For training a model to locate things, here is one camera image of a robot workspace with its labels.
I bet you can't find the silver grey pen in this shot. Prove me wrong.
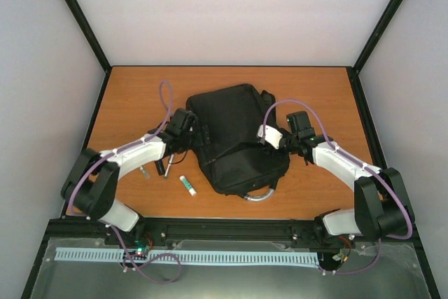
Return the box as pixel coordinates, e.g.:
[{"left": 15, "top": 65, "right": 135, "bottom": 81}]
[{"left": 139, "top": 166, "right": 151, "bottom": 179}]

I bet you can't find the small green lit circuit board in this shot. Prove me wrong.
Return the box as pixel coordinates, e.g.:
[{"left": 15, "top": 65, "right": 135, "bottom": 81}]
[{"left": 134, "top": 238, "right": 153, "bottom": 256}]

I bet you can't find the black student backpack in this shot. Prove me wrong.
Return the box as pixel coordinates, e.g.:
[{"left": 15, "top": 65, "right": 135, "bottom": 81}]
[{"left": 185, "top": 83, "right": 290, "bottom": 202}]

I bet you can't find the green cap black highlighter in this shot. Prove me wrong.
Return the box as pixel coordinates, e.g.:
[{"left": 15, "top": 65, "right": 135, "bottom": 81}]
[{"left": 155, "top": 160, "right": 165, "bottom": 176}]

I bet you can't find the black right frame post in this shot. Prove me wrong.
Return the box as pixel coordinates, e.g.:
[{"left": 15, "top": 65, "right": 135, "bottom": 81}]
[{"left": 352, "top": 0, "right": 426, "bottom": 71}]

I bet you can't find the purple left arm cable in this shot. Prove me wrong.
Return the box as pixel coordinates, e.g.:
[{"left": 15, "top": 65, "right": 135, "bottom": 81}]
[{"left": 66, "top": 81, "right": 175, "bottom": 216}]

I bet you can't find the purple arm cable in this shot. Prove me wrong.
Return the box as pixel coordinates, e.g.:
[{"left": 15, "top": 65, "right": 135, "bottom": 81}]
[
  {"left": 262, "top": 99, "right": 414, "bottom": 277},
  {"left": 66, "top": 81, "right": 175, "bottom": 216}
]

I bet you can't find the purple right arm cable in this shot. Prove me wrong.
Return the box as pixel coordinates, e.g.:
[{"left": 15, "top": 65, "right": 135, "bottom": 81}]
[{"left": 262, "top": 99, "right": 414, "bottom": 277}]

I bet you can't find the white green glue stick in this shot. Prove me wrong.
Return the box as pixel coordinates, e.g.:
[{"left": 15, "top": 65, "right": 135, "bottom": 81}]
[{"left": 179, "top": 175, "right": 197, "bottom": 196}]

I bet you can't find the black left frame post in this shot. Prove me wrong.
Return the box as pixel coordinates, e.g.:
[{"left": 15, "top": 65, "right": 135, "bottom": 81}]
[{"left": 43, "top": 0, "right": 113, "bottom": 73}]

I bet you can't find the blue cap white marker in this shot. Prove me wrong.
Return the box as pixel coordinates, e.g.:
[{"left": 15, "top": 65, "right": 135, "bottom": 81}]
[{"left": 164, "top": 153, "right": 175, "bottom": 178}]

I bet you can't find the light blue cable duct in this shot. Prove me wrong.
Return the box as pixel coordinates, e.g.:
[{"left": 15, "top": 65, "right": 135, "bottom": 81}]
[{"left": 54, "top": 247, "right": 319, "bottom": 267}]

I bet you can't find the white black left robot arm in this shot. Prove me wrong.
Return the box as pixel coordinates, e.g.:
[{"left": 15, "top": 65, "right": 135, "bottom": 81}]
[{"left": 61, "top": 109, "right": 200, "bottom": 245}]

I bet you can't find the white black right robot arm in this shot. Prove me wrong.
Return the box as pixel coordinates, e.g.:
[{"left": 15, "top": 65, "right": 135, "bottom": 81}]
[{"left": 257, "top": 111, "right": 414, "bottom": 240}]

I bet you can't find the black frame post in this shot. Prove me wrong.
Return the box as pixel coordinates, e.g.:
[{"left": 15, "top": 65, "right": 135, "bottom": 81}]
[
  {"left": 352, "top": 0, "right": 426, "bottom": 71},
  {"left": 43, "top": 0, "right": 113, "bottom": 73}
]

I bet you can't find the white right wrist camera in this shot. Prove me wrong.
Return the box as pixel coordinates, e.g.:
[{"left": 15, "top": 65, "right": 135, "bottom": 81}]
[{"left": 257, "top": 125, "right": 283, "bottom": 144}]

